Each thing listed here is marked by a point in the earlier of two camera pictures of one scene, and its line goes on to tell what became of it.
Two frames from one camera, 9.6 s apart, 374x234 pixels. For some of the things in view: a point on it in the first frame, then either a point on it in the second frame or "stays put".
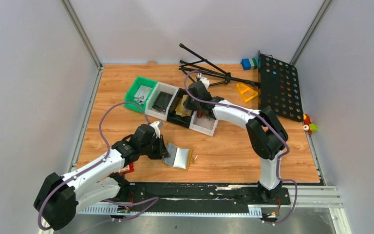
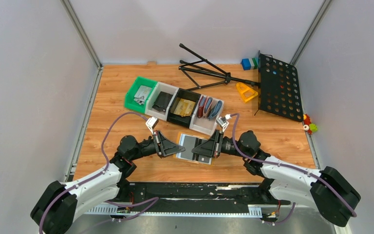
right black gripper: [193, 104] to [219, 144]
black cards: [161, 101] stays put
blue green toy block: [249, 64] stays put
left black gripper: [158, 147] stays put
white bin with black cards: [160, 100] stays put
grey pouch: [179, 158] to [189, 142]
